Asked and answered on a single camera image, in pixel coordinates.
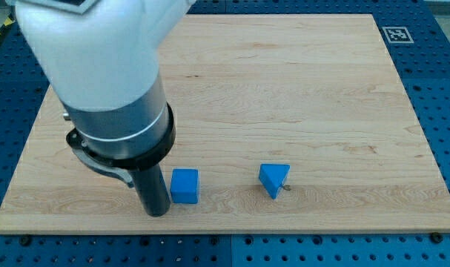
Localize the light wooden board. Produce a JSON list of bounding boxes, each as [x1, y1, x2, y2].
[[0, 15, 450, 235]]

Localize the blue cube block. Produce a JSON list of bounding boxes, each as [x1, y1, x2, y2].
[[170, 168, 199, 204]]

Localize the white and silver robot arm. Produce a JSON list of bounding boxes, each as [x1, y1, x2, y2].
[[11, 0, 194, 217]]

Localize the black bolt front right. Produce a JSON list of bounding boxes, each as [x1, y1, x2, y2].
[[430, 232, 444, 244]]

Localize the black bolt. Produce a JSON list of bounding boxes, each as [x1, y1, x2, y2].
[[19, 235, 32, 247], [430, 232, 444, 244]]

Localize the black bolt front left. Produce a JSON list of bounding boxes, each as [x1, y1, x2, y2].
[[19, 235, 32, 247]]

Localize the blue triangular prism block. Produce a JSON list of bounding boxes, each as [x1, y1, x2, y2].
[[259, 163, 291, 200]]

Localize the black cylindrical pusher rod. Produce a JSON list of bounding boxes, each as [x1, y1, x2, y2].
[[131, 164, 171, 217]]

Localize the black flange mount ring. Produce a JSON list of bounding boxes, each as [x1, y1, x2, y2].
[[66, 103, 176, 188]]

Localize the white fiducial marker tag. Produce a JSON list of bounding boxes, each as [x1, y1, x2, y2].
[[382, 26, 414, 44]]

